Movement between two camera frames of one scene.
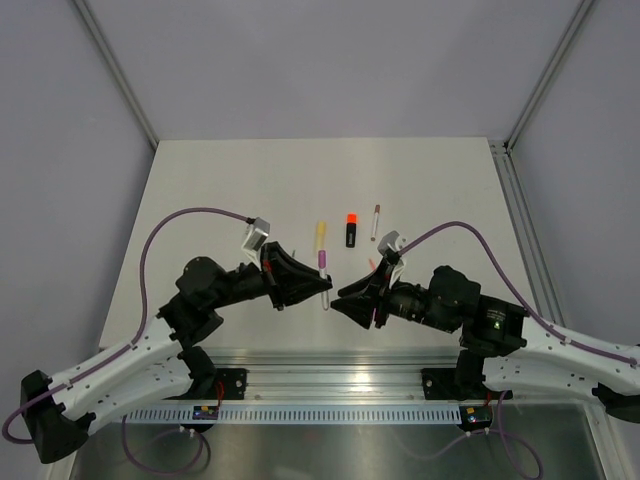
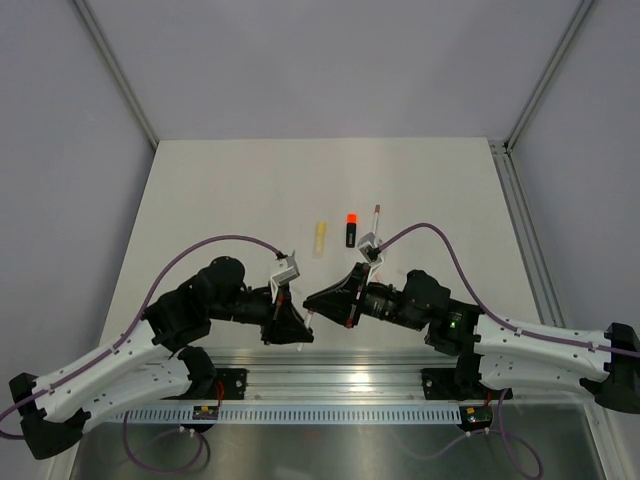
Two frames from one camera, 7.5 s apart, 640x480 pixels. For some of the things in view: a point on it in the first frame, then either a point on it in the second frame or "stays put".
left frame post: x=118 y=73 stays put
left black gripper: x=286 y=279 → x=286 y=323
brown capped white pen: x=375 y=226 stays put
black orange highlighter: x=351 y=228 stays put
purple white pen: x=322 y=267 → x=309 y=315
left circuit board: x=205 y=412 stays put
